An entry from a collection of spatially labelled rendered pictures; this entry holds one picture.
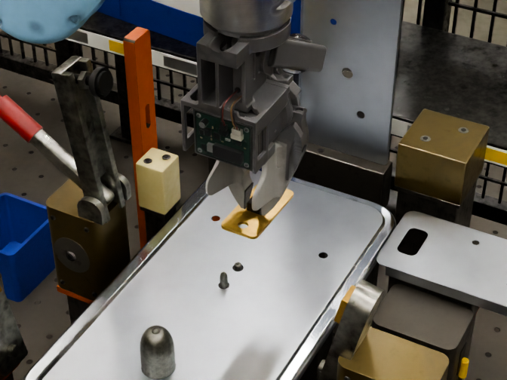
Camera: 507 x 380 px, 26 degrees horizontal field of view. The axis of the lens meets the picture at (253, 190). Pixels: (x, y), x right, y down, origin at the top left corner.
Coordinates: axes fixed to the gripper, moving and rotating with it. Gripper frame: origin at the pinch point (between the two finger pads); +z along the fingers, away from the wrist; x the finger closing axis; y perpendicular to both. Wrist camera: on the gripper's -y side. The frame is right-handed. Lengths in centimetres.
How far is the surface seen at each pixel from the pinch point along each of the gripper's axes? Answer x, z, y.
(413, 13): -65, 116, -234
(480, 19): -44, 116, -241
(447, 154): 10.7, 7.3, -23.9
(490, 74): 8.6, 10.5, -46.6
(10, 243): -52, 44, -20
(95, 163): -17.6, 1.8, 1.2
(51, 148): -23.5, 2.6, 0.5
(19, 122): -27.0, 0.3, 0.8
